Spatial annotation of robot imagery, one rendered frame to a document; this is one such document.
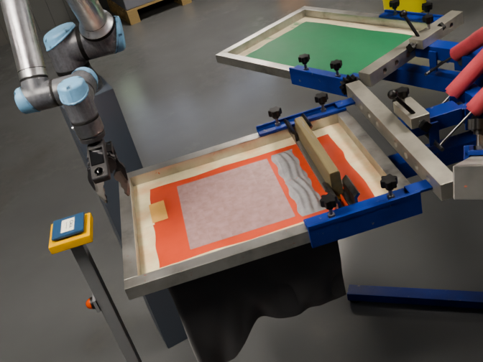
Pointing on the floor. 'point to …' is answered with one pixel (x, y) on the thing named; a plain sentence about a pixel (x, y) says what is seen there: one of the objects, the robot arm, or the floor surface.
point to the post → (96, 285)
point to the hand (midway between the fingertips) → (116, 197)
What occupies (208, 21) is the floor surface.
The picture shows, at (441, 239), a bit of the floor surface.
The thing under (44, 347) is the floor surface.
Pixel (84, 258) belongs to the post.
